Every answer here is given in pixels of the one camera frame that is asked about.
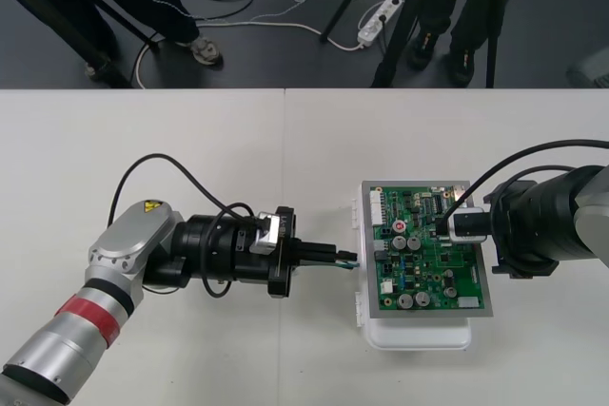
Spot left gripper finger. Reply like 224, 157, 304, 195
298, 253, 356, 269
298, 239, 353, 258

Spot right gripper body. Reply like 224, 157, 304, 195
482, 180, 558, 280

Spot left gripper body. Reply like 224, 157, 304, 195
235, 204, 303, 301

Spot white power strip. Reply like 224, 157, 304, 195
357, 0, 405, 49

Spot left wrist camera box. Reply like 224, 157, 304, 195
250, 210, 283, 256

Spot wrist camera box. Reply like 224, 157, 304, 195
250, 210, 283, 256
437, 205, 491, 244

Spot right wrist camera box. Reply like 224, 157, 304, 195
437, 205, 491, 244

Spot green circuit board grey frame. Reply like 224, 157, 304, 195
361, 180, 495, 320

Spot white floor cable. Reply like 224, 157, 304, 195
134, 0, 363, 89

